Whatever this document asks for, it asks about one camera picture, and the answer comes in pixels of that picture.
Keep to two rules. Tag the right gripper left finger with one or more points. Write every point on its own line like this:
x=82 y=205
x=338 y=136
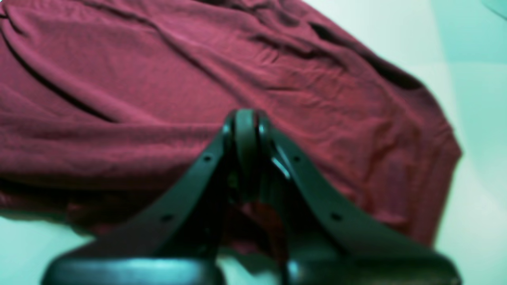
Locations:
x=172 y=242

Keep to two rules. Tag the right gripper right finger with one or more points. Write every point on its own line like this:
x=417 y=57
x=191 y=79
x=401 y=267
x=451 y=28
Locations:
x=329 y=240

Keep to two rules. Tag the dark red t-shirt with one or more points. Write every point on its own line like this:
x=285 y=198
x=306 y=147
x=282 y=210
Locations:
x=105 y=105

